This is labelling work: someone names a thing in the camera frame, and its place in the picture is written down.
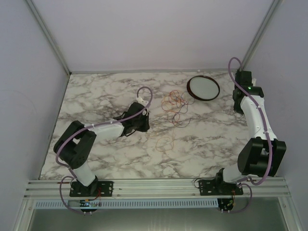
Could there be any orange wire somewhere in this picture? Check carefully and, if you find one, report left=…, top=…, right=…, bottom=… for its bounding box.
left=155, top=129, right=175, bottom=152

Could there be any coloured wire bundle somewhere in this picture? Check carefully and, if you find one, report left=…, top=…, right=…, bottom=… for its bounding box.
left=160, top=90, right=194, bottom=128

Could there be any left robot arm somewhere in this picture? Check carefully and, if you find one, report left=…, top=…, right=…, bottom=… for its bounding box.
left=53, top=98, right=150, bottom=197

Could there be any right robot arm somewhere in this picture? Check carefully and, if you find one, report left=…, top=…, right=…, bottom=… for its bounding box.
left=214, top=70, right=286, bottom=195

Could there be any round brown-rimmed dish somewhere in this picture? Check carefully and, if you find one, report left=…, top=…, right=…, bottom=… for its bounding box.
left=186, top=76, right=220, bottom=101

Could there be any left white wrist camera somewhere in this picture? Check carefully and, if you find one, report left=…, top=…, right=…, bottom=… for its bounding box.
left=136, top=96, right=150, bottom=116

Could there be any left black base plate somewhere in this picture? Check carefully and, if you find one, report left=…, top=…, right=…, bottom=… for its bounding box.
left=69, top=180, right=114, bottom=197

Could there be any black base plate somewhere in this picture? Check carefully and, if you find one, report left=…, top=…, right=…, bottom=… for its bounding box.
left=69, top=180, right=114, bottom=197
left=198, top=179, right=244, bottom=196

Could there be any right aluminium corner post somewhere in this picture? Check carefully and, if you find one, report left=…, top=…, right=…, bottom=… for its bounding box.
left=242, top=0, right=283, bottom=67

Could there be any aluminium corner post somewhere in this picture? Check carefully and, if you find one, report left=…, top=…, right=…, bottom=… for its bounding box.
left=242, top=0, right=283, bottom=67
left=25, top=0, right=71, bottom=76

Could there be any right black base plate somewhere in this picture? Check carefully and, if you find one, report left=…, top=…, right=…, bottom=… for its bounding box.
left=198, top=179, right=244, bottom=196

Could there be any grey slotted cable duct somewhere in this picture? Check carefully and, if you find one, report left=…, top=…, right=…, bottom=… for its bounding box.
left=35, top=198, right=218, bottom=210

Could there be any left aluminium corner post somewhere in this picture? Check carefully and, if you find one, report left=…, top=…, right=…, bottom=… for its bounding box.
left=25, top=0, right=71, bottom=76

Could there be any aluminium front rail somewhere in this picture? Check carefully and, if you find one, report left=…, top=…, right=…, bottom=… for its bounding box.
left=24, top=177, right=291, bottom=199

